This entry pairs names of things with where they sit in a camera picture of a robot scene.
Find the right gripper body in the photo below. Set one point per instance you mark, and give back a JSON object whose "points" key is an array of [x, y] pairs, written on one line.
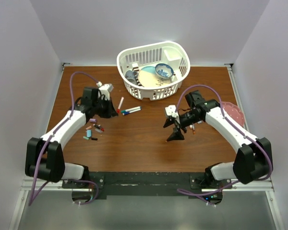
{"points": [[184, 121]]}

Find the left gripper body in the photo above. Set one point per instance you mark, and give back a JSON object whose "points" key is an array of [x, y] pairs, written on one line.
{"points": [[102, 108]]}

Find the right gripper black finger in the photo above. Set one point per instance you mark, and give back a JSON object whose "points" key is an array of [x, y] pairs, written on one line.
{"points": [[168, 122], [176, 135]]}

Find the red marker pen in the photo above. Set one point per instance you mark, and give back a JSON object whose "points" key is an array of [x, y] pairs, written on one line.
{"points": [[120, 104]]}

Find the blue marker pen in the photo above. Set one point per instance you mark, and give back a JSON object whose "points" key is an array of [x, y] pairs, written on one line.
{"points": [[133, 111]]}

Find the green marker pen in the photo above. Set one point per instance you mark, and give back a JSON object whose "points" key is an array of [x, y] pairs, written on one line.
{"points": [[131, 109]]}

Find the clear red pen cap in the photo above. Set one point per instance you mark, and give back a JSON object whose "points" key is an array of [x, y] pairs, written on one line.
{"points": [[98, 130]]}

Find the blue highlighter cap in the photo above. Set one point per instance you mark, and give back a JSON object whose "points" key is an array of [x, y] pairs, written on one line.
{"points": [[89, 133]]}

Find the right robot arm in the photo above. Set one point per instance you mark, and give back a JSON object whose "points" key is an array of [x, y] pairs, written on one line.
{"points": [[253, 155]]}

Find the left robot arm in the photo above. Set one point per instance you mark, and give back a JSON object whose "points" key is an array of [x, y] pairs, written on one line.
{"points": [[44, 155]]}

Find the grey mug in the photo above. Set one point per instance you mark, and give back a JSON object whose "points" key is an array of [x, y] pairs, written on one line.
{"points": [[132, 76]]}

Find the cream and blue plate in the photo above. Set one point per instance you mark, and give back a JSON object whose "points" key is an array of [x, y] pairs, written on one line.
{"points": [[149, 79]]}

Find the striped cup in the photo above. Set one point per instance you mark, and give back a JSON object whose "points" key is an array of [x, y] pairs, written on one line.
{"points": [[135, 69]]}

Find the white plastic basket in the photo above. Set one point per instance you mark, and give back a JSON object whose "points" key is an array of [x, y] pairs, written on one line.
{"points": [[167, 52]]}

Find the pink dotted plate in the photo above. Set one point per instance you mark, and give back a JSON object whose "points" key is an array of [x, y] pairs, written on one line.
{"points": [[234, 112]]}

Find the blue patterned bowl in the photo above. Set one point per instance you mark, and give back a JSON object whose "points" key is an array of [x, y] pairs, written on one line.
{"points": [[164, 71]]}

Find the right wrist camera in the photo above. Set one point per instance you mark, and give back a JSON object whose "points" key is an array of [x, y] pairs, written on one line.
{"points": [[170, 112]]}

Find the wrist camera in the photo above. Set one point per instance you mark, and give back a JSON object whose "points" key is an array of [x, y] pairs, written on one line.
{"points": [[170, 112], [104, 90]]}

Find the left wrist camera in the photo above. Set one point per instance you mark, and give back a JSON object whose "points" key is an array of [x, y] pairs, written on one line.
{"points": [[104, 90]]}

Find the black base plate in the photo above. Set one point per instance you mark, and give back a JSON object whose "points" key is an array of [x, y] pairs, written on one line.
{"points": [[151, 183]]}

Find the aluminium frame rail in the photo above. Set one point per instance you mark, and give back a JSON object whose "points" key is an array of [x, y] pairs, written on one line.
{"points": [[255, 186]]}

